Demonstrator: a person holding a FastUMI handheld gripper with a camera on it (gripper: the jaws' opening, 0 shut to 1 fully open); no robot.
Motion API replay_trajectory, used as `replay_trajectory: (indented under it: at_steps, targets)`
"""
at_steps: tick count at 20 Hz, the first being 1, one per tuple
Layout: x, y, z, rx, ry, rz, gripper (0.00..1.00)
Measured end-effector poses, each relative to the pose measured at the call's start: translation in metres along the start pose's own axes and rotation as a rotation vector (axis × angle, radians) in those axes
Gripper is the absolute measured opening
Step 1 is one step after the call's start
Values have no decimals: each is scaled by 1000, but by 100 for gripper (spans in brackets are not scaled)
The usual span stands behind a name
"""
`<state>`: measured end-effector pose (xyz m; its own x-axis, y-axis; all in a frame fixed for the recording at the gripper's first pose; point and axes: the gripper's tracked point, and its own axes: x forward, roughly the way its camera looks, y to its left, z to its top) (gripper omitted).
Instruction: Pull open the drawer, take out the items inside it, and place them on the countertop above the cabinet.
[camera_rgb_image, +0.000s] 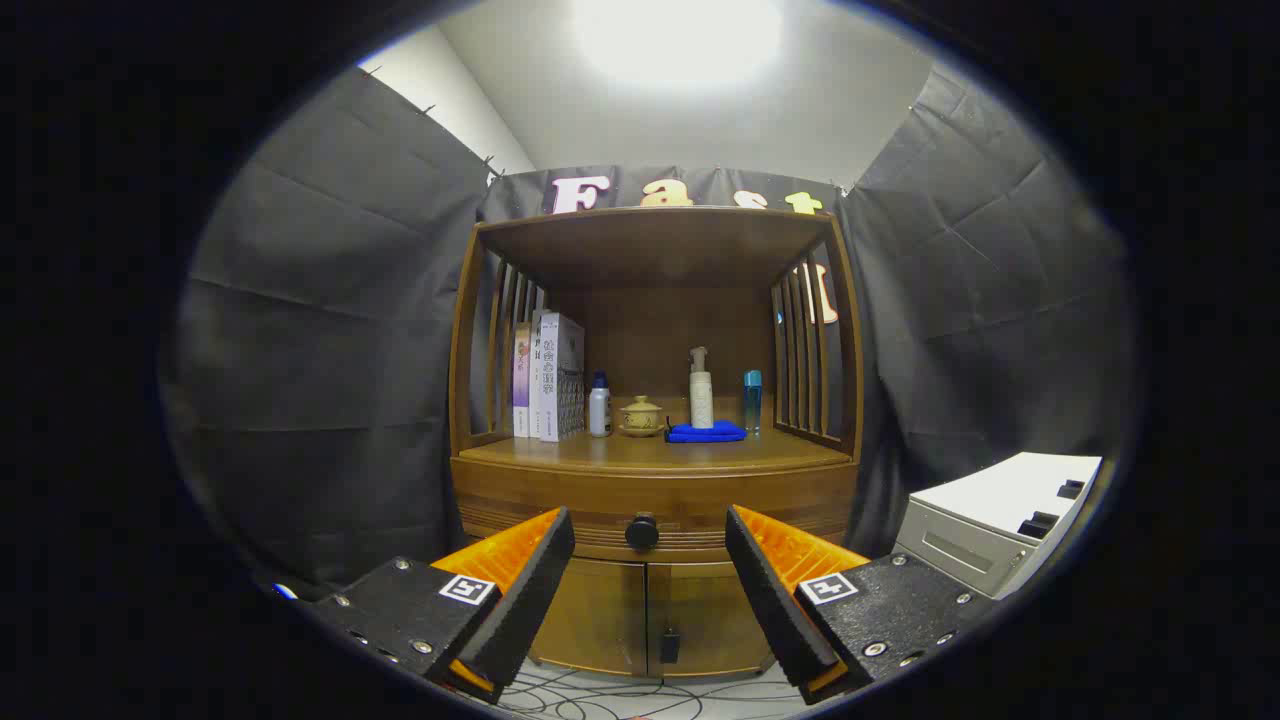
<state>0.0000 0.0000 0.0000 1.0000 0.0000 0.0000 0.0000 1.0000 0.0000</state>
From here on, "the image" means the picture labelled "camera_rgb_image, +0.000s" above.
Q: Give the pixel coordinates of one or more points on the brown wooden cabinet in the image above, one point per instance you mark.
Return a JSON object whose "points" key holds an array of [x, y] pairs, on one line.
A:
{"points": [[660, 320]]}

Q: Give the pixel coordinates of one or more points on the wooden cabinet door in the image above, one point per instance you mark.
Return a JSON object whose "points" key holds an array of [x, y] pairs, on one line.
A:
{"points": [[715, 620], [595, 615]]}

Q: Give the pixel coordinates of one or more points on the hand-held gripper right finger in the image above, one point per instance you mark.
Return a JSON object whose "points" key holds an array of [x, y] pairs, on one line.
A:
{"points": [[775, 600]]}

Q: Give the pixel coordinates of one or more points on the black backdrop cloth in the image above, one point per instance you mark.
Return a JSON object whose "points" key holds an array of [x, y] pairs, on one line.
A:
{"points": [[330, 330]]}

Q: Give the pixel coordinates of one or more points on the wooden countertop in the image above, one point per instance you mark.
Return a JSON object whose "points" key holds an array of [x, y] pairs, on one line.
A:
{"points": [[640, 452]]}

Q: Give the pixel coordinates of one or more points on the blue transparent bottle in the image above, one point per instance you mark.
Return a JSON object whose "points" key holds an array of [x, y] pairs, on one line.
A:
{"points": [[752, 400]]}

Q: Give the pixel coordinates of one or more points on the brown wooden drawer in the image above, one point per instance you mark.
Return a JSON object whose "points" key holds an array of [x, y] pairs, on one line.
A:
{"points": [[590, 495]]}

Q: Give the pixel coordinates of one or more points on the purple book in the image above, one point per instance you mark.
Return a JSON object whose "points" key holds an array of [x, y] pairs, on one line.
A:
{"points": [[521, 380]]}

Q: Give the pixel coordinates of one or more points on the thin white book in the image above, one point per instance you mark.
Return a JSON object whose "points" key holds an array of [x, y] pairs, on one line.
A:
{"points": [[535, 395]]}

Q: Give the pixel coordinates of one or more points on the white pump bottle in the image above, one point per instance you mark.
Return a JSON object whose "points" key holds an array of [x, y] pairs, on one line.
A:
{"points": [[701, 400]]}

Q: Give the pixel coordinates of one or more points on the blue folded cloth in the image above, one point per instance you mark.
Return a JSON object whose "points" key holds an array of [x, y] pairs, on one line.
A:
{"points": [[705, 434]]}

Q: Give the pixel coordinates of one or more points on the thick white patterned book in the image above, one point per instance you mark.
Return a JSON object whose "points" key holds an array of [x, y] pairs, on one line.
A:
{"points": [[560, 380]]}

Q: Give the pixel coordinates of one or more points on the white bottle blue cap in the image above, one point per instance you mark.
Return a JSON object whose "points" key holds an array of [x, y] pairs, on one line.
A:
{"points": [[599, 410]]}

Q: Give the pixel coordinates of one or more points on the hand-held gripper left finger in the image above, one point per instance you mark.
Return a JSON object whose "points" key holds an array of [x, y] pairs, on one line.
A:
{"points": [[525, 590]]}

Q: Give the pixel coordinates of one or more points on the yellow lidded teacup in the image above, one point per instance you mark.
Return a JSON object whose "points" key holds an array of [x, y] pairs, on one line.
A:
{"points": [[641, 415]]}

